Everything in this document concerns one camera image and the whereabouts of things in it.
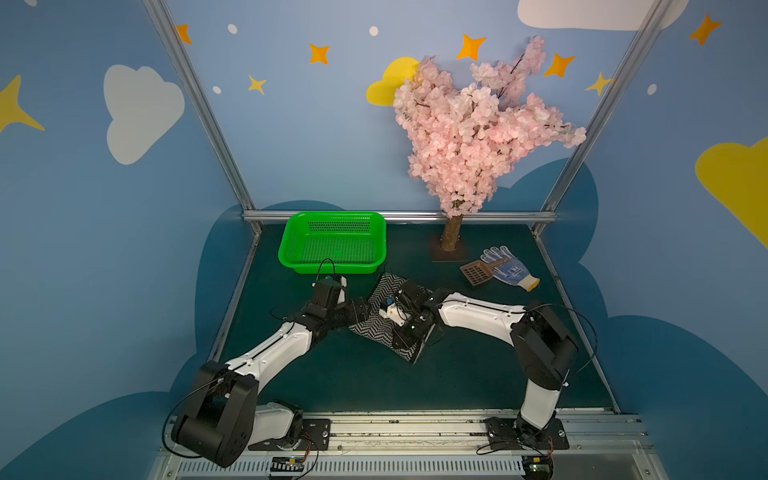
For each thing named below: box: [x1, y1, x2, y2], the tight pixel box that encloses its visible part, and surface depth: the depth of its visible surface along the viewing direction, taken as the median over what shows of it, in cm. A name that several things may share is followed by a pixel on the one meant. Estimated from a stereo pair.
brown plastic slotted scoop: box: [459, 258, 509, 287], surface depth 110 cm
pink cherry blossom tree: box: [394, 36, 587, 252], surface depth 75 cm
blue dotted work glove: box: [480, 246, 541, 292], surface depth 110 cm
